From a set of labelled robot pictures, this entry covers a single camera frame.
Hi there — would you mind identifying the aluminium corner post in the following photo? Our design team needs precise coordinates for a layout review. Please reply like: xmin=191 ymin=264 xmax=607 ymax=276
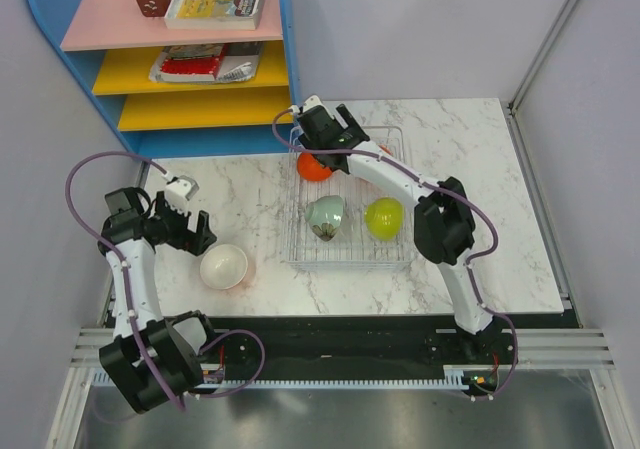
xmin=506 ymin=0 xmax=582 ymax=114

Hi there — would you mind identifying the white slotted cable duct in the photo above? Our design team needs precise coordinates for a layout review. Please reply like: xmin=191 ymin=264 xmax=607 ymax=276
xmin=91 ymin=368 xmax=472 ymax=392

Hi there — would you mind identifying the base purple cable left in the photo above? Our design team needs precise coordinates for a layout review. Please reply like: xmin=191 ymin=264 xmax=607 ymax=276
xmin=89 ymin=329 xmax=266 ymax=425

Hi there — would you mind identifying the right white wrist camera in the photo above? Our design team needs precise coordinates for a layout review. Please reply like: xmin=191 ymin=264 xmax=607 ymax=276
xmin=289 ymin=95 xmax=326 ymax=118

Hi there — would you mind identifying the white wire dish rack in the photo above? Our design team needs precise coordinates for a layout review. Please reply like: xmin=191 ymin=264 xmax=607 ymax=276
xmin=282 ymin=150 xmax=416 ymax=271

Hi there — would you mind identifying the red edged book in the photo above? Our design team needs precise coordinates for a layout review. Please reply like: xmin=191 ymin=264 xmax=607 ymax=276
xmin=158 ymin=43 xmax=227 ymax=76

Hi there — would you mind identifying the blue shelf unit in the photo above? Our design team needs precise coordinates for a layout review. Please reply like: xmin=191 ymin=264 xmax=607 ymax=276
xmin=27 ymin=0 xmax=300 ymax=158

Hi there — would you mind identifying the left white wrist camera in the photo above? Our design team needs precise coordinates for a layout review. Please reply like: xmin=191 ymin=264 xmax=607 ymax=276
xmin=163 ymin=172 xmax=199 ymax=215

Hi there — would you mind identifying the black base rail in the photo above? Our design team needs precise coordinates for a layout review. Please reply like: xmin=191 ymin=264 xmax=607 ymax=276
xmin=162 ymin=311 xmax=584 ymax=383

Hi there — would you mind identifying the yellow-green bowl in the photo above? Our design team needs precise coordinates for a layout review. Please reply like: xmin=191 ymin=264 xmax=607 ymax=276
xmin=364 ymin=197 xmax=404 ymax=241

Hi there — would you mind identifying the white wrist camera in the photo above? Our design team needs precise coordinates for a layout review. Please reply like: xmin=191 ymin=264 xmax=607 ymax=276
xmin=163 ymin=172 xmax=199 ymax=215
xmin=289 ymin=95 xmax=326 ymax=118

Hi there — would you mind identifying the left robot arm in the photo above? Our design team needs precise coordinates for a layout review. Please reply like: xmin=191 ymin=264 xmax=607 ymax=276
xmin=98 ymin=176 xmax=220 ymax=414

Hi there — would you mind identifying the pale green ceramic bowl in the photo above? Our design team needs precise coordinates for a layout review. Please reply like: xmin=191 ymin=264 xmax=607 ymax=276
xmin=304 ymin=195 xmax=345 ymax=242

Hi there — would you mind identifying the orange bowl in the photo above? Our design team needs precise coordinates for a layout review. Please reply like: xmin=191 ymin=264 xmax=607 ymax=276
xmin=199 ymin=244 xmax=249 ymax=290
xmin=296 ymin=153 xmax=333 ymax=182

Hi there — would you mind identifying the yellow cover book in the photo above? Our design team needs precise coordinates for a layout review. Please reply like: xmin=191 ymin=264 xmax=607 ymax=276
xmin=164 ymin=0 xmax=265 ymax=31

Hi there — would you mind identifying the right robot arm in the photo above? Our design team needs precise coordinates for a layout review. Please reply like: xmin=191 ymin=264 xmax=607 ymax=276
xmin=290 ymin=96 xmax=506 ymax=363

